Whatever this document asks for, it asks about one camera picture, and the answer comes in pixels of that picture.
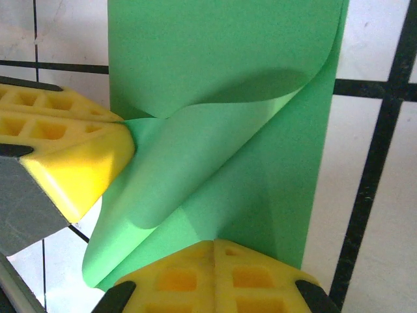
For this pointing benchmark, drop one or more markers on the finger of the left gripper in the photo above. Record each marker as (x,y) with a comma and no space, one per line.
(81,163)
(49,101)

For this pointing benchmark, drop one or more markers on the green cloth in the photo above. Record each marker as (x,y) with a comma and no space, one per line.
(211,49)

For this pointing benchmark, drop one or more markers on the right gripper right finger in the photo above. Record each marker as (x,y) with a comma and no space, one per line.
(254,283)

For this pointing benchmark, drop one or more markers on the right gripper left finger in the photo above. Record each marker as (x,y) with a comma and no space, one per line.
(176,283)

